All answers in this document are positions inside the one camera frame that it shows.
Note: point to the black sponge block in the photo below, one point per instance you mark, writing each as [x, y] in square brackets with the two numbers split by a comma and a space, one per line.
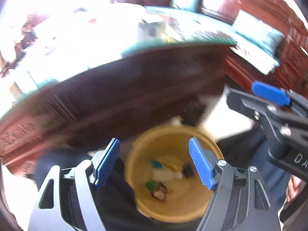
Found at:
[188, 171]

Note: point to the dark wooden sofa right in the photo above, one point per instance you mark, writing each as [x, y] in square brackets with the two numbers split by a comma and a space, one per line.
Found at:
[291, 53]

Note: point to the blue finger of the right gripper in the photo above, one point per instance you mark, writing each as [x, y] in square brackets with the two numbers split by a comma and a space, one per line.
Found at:
[270, 93]

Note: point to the yellow snack wrapper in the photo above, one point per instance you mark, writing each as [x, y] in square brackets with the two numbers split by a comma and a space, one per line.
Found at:
[172, 163]

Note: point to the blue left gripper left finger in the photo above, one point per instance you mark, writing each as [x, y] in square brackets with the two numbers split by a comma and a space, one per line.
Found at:
[103, 162]

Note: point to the yellow trash bin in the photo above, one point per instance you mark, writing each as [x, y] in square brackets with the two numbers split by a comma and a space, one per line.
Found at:
[187, 198]

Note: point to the white plastic bottle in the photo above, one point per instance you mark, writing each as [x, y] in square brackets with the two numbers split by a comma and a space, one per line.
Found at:
[165, 175]

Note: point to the blue cushion near right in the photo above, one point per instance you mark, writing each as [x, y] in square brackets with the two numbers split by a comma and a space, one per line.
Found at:
[257, 42]

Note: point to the teal crumpled paper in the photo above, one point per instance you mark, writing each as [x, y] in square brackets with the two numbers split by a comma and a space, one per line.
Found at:
[156, 164]

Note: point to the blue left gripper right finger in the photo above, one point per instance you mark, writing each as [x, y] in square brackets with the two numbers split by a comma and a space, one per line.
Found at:
[204, 162]

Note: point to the green crumpled paper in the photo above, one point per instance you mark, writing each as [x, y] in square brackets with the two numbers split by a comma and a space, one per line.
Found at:
[152, 185]

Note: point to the blue cushion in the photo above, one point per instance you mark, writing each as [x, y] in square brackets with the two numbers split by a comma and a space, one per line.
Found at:
[257, 42]
[186, 5]

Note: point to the blue cushion far right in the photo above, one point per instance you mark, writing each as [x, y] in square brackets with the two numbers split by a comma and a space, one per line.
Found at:
[186, 5]

